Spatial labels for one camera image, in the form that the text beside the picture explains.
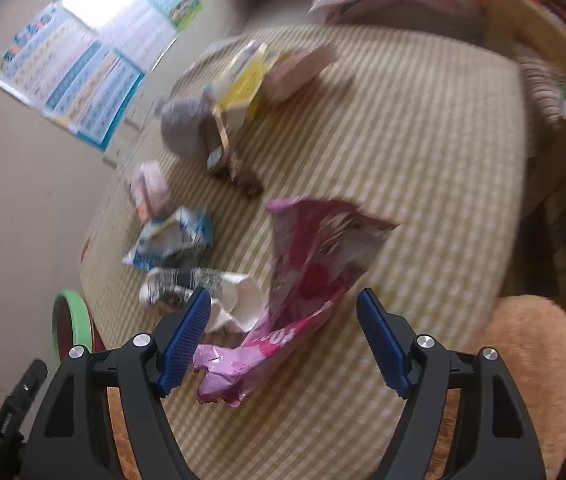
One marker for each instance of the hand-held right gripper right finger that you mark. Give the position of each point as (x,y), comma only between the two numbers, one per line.
(383,345)

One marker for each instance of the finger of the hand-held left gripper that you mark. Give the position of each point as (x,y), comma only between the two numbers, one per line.
(20,395)

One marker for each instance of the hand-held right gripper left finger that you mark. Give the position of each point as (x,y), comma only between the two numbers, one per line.
(183,345)

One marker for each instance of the pink snack bag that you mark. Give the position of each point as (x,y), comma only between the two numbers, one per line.
(308,280)

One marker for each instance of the green rimmed red trash bin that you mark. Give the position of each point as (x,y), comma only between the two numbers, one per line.
(74,305)

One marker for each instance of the white printed paper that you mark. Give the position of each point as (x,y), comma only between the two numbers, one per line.
(180,127)

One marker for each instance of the black white crumpled wrapper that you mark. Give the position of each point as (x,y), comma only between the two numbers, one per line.
(178,280)

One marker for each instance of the blue white snack wrapper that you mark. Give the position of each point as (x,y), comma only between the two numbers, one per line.
(163,235)

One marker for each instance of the brown snack wrapper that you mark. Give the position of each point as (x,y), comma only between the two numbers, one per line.
(235,170)

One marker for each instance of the yellow drink carton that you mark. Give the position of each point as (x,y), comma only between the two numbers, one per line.
(245,82)

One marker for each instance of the pale pink carton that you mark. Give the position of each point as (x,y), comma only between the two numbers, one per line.
(298,72)

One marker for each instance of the wooden chair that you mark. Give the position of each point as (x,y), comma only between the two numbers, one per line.
(543,30)

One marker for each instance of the blue letter wall poster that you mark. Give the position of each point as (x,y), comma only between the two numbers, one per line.
(63,80)

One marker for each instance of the white chart wall poster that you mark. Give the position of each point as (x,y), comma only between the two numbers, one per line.
(128,20)

